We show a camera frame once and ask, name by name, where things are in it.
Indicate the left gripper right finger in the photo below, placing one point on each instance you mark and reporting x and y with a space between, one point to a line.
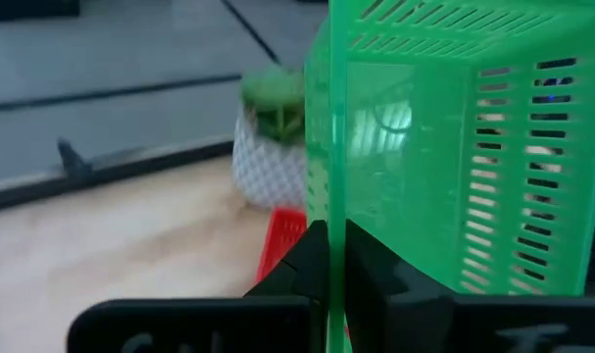
473 326

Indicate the green plastic basket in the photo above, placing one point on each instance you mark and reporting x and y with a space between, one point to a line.
400 196

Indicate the green succulent plant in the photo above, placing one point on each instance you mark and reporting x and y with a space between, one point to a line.
272 103

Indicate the black metal table frame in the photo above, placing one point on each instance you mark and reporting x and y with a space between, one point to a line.
106 171

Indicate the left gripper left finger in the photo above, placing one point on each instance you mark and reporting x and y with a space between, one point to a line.
204 326

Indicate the red plastic basket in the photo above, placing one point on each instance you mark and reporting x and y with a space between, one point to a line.
282 240

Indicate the white patterned plant pot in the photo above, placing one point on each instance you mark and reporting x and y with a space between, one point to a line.
262 171

